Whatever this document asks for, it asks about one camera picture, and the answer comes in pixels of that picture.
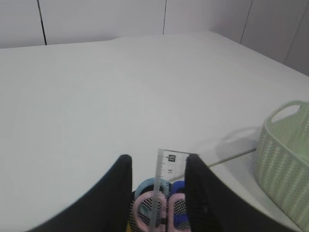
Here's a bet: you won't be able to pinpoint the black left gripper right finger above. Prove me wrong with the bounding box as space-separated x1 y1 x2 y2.
185 154 299 232

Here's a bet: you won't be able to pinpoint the black mesh pen holder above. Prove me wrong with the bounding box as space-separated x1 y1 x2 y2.
126 190 194 232

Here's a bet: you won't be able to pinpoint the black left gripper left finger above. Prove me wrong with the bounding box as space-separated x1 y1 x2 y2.
32 155 132 232

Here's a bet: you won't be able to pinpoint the pink small scissors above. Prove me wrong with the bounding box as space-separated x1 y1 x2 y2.
131 190 191 232

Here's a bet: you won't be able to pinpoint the green plastic woven basket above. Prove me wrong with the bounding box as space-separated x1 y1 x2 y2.
254 101 309 232

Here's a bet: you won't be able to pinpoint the clear plastic ruler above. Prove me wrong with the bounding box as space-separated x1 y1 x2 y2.
150 149 191 232

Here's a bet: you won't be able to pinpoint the blue capped scissors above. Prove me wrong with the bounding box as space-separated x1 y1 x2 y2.
134 177 191 230

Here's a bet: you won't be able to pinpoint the gold glitter pen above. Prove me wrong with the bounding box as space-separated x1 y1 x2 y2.
126 223 132 232

